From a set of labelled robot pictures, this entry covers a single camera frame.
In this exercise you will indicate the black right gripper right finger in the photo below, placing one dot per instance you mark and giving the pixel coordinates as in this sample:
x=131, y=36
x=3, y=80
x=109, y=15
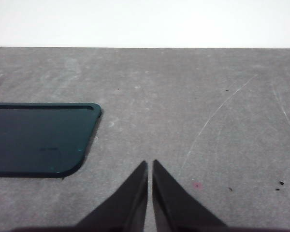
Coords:
x=174, y=212

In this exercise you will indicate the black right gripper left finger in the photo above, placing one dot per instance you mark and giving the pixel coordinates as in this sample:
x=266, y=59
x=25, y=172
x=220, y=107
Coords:
x=125, y=207

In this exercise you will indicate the dark green rectangular tray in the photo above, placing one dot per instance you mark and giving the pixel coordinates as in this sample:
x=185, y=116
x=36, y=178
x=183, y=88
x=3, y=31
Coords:
x=38, y=137

